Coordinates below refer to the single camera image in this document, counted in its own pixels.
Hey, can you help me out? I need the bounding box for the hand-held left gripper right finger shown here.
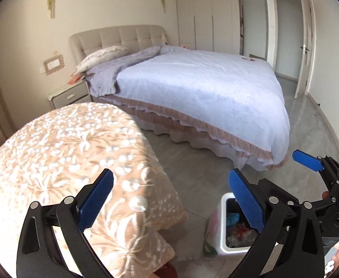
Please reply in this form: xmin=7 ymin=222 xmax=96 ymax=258
xmin=228 ymin=168 xmax=324 ymax=278

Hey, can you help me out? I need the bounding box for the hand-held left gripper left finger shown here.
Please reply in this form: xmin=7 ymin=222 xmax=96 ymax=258
xmin=17 ymin=168 xmax=114 ymax=278

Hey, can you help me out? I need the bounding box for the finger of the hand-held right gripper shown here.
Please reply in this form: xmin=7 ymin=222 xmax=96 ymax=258
xmin=285 ymin=195 xmax=338 ymax=210
xmin=292 ymin=150 xmax=339 ymax=192

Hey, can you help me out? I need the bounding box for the white trash bin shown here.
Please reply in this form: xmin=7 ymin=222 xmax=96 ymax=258
xmin=220 ymin=193 xmax=264 ymax=257

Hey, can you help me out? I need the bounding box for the translucent plastic bag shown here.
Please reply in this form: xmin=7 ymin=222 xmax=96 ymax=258
xmin=202 ymin=205 xmax=222 ymax=258

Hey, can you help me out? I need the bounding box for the table with floral lace cloth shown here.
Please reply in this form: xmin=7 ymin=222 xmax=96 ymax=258
xmin=0 ymin=103 xmax=189 ymax=278

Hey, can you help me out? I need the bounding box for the grey nightstand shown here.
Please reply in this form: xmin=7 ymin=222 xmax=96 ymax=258
xmin=47 ymin=79 xmax=92 ymax=110

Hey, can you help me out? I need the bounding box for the white door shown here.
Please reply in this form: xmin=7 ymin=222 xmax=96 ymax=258
xmin=294 ymin=0 xmax=315 ymax=99

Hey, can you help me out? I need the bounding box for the light blue quilt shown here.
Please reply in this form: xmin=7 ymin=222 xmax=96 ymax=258
xmin=84 ymin=45 xmax=291 ymax=168

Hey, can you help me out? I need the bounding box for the bed with ruffled skirt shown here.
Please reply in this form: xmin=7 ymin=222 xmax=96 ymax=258
xmin=69 ymin=25 xmax=291 ymax=172

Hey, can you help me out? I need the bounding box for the beige ruffled pillow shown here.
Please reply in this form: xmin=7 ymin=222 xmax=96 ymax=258
xmin=72 ymin=45 xmax=128 ymax=76

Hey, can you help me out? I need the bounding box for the beige wardrobe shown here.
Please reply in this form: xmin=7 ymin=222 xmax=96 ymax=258
xmin=174 ymin=0 xmax=242 ymax=55

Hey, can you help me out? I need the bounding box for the framed wall switch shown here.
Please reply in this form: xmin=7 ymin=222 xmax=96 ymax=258
xmin=41 ymin=51 xmax=64 ymax=76

